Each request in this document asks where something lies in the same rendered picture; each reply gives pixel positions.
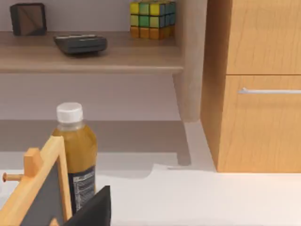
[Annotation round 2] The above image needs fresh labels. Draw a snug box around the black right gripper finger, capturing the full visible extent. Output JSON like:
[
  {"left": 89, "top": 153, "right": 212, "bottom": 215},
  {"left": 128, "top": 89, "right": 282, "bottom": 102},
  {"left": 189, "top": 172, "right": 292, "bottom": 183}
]
[{"left": 63, "top": 185, "right": 111, "bottom": 226}]

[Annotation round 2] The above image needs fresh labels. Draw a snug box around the wooden framed blackboard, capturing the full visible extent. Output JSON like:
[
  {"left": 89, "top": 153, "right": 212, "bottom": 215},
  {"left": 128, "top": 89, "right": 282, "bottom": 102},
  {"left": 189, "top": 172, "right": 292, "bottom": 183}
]
[{"left": 0, "top": 135, "right": 73, "bottom": 226}]

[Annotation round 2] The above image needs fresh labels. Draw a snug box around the amber bottle with white cap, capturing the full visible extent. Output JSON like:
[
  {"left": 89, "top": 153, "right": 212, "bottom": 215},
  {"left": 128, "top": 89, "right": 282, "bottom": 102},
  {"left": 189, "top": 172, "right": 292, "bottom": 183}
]
[{"left": 51, "top": 102, "right": 98, "bottom": 215}]

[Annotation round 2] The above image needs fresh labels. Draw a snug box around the pale wooden open shelf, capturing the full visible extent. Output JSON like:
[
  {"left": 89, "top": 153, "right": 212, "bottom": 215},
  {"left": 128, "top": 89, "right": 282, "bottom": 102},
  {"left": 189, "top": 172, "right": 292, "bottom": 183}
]
[{"left": 0, "top": 0, "right": 208, "bottom": 167}]

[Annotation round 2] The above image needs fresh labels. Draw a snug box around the dark grey calculator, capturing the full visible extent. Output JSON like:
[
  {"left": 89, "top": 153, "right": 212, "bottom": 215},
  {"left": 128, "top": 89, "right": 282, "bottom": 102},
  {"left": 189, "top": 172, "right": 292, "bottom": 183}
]
[{"left": 53, "top": 34, "right": 109, "bottom": 57}]

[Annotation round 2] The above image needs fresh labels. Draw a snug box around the wooden drawer front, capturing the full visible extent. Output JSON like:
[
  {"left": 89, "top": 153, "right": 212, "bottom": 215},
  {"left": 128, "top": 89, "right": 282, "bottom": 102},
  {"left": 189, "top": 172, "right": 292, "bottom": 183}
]
[{"left": 217, "top": 74, "right": 301, "bottom": 174}]

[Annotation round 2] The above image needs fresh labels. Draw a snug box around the colourful puzzle cube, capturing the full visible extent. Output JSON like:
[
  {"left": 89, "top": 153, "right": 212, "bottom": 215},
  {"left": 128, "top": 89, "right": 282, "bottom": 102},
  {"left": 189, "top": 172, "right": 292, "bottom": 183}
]
[{"left": 129, "top": 0, "right": 176, "bottom": 40}]

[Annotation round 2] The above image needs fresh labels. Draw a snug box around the wooden cupboard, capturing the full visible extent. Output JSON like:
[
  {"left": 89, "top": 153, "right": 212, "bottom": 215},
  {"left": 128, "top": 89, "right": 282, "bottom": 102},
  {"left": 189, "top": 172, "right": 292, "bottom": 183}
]
[{"left": 200, "top": 0, "right": 301, "bottom": 174}]

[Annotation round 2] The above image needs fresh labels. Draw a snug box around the dark brown cube box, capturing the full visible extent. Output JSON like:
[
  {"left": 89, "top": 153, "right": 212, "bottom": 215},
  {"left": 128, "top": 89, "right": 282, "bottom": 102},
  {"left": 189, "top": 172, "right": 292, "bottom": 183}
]
[{"left": 9, "top": 2, "right": 48, "bottom": 37}]

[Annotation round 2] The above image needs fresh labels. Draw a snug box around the wooden cupboard door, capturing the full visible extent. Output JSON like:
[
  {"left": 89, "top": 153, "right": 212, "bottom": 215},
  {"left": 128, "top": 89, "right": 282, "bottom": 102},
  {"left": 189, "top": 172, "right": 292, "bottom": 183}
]
[{"left": 226, "top": 0, "right": 301, "bottom": 75}]

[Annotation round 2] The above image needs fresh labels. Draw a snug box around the long metal handle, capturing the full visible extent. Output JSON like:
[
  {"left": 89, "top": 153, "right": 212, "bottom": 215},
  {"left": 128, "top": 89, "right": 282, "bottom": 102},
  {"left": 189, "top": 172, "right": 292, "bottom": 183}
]
[{"left": 237, "top": 87, "right": 301, "bottom": 95}]

